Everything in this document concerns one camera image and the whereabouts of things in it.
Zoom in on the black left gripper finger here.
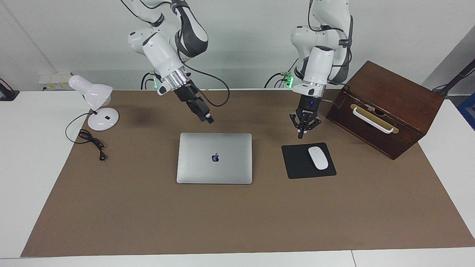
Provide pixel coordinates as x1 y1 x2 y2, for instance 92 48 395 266
289 113 304 139
302 116 322 139

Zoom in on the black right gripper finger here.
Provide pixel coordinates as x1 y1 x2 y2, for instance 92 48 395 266
186 100 203 121
193 97 215 124

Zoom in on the silver grey laptop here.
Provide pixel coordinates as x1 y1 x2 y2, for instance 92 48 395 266
176 133 253 185

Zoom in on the white computer mouse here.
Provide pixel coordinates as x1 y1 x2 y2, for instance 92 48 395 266
308 146 329 170

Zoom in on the black mouse pad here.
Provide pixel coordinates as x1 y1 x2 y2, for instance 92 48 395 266
281 142 337 179

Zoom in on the white desk lamp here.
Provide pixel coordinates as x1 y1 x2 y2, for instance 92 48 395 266
69 75 120 132

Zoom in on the dark brown wooden box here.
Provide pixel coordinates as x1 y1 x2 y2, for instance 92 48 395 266
326 60 445 160

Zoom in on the brown table mat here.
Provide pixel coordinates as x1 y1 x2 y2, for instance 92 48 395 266
20 89 475 257

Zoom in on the white power strip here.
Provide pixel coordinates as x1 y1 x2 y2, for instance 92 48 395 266
38 72 72 91

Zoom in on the black stand pole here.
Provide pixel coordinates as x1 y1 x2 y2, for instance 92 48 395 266
432 59 475 98

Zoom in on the blue object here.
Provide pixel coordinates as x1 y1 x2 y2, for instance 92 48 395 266
457 93 475 131

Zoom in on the black stand foot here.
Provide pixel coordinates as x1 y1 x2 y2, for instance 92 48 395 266
0 79 20 101

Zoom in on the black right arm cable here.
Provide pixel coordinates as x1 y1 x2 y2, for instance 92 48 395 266
178 56 231 108

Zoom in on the white box handle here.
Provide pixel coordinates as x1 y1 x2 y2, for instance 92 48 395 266
352 107 394 134

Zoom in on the gold handle back plate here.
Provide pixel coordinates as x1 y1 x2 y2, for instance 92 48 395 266
350 103 400 134

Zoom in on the black lamp power cable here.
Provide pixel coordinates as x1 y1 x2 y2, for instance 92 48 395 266
65 112 107 161

